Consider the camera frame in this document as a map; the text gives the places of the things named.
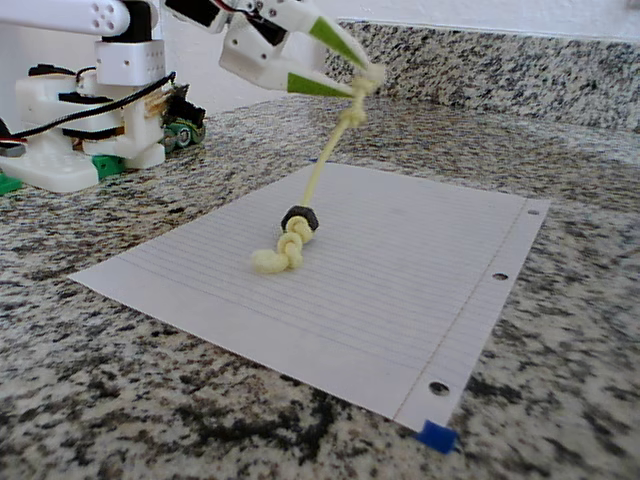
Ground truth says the lined white paper sheet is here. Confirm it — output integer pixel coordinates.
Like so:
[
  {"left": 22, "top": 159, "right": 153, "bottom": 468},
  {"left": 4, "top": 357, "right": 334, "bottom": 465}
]
[{"left": 68, "top": 162, "right": 552, "bottom": 432}]

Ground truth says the black hex nut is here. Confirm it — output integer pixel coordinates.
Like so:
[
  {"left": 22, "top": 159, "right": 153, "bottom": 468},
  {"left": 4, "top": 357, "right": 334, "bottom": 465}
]
[{"left": 279, "top": 203, "right": 320, "bottom": 236}]

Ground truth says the blue tape piece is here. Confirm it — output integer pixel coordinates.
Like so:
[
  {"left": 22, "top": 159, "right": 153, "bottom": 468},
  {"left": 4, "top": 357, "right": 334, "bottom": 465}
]
[{"left": 413, "top": 418, "right": 461, "bottom": 455}]

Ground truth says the pale yellow knotted rope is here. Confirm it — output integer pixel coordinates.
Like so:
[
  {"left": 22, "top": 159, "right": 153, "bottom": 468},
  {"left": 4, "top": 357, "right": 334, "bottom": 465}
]
[{"left": 249, "top": 62, "right": 387, "bottom": 276}]

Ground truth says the speckled granite backsplash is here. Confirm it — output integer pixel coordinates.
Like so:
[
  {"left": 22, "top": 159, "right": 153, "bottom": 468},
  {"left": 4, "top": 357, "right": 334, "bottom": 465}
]
[{"left": 323, "top": 18, "right": 640, "bottom": 132}]

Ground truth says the black circuit board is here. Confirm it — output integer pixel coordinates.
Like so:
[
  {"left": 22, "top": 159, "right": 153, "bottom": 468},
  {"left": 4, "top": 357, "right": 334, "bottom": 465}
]
[{"left": 158, "top": 83, "right": 209, "bottom": 132}]

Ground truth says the green round roll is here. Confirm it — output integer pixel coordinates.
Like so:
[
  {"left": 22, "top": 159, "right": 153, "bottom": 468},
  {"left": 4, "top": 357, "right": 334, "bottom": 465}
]
[{"left": 162, "top": 122, "right": 207, "bottom": 154}]

